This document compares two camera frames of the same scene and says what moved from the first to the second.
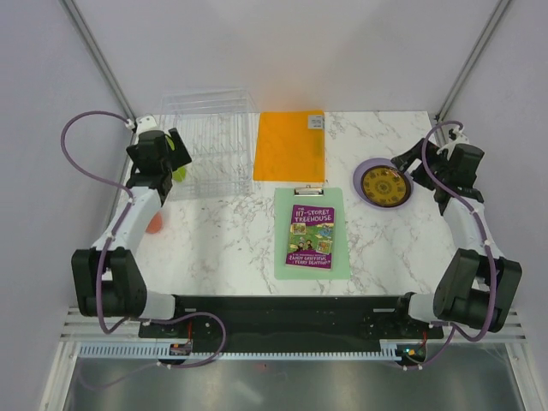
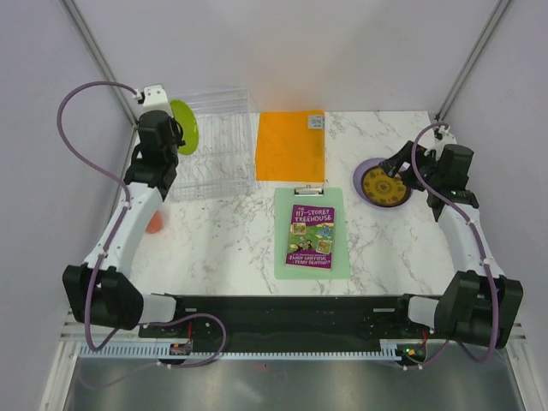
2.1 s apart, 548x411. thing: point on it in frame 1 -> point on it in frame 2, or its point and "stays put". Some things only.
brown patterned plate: x=384 y=186 stays put
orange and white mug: x=155 y=223 stays put
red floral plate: x=385 y=186 stays put
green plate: x=180 y=174 -> x=183 y=113
